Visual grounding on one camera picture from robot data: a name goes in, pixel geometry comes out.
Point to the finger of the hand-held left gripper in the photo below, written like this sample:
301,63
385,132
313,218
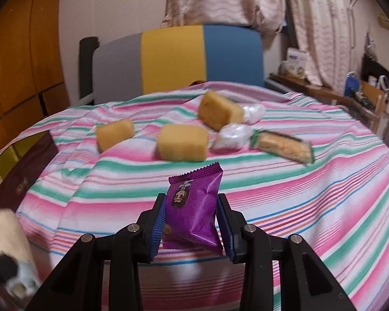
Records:
0,267

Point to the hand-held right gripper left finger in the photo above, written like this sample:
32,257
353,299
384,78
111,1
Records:
158,223

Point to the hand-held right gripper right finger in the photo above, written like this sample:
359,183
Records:
227,230

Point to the green rice bar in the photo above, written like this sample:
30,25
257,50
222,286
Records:
285,145
9,233

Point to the purple snack packet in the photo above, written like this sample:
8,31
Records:
194,207

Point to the yellow sponge cake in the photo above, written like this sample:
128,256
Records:
181,142
218,110
115,134

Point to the maroon tin box gold interior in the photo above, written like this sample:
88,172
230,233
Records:
29,168

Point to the pink green striped tablecloth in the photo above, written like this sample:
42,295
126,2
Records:
278,184

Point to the grey chair armrest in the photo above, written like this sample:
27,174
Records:
275,84
86,98

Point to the grey yellow blue chair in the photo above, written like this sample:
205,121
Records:
171,58

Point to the wooden shelf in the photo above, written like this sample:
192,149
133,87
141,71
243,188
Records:
314,87

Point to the white box blue label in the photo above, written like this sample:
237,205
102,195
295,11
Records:
295,61

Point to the blue white object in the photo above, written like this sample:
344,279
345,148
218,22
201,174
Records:
352,84

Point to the wooden wardrobe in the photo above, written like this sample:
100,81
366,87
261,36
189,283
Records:
19,55

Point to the hanging pink print curtain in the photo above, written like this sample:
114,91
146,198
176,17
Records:
317,32

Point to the bunched pink print curtain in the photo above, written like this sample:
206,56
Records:
220,0

